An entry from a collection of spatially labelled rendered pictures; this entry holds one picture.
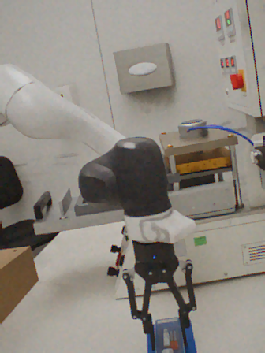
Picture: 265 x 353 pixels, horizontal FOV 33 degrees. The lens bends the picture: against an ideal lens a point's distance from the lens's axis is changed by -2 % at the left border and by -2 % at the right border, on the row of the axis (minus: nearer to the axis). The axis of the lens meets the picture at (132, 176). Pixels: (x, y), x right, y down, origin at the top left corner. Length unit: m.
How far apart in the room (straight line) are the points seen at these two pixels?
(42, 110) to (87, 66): 1.93
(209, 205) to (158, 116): 1.69
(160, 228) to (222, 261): 0.42
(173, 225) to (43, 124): 0.35
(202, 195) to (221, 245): 0.14
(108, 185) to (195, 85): 1.97
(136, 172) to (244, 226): 0.45
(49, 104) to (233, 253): 0.58
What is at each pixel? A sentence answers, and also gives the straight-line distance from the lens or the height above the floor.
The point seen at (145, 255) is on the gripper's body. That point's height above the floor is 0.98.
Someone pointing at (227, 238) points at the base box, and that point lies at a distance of 1.15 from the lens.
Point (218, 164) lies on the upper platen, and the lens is 1.16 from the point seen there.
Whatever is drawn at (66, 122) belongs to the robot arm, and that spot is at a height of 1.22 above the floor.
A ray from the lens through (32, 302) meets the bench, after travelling 1.29.
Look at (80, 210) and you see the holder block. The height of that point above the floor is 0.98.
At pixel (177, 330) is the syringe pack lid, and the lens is 0.98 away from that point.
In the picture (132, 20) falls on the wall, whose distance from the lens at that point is 2.79.
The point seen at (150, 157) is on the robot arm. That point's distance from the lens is 0.78.
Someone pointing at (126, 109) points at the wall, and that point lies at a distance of 2.80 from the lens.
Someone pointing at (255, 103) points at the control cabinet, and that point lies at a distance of 1.10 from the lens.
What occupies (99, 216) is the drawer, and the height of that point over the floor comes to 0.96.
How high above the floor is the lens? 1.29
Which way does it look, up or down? 12 degrees down
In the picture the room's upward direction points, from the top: 10 degrees counter-clockwise
